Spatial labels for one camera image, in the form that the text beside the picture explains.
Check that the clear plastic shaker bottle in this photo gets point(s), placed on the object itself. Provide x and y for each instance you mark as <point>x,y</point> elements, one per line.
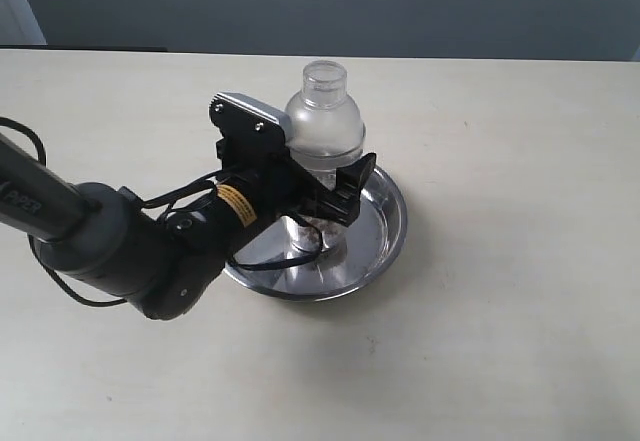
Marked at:
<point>328,131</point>

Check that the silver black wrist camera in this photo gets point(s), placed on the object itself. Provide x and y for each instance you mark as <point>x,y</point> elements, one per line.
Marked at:
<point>252,131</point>

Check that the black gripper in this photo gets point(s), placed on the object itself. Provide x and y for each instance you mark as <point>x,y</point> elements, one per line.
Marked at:
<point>281,188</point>

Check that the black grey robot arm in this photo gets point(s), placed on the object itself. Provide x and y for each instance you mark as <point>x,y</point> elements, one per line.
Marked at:
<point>160,255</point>

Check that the round stainless steel pan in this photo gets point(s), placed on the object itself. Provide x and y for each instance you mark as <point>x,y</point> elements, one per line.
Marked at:
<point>370,246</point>

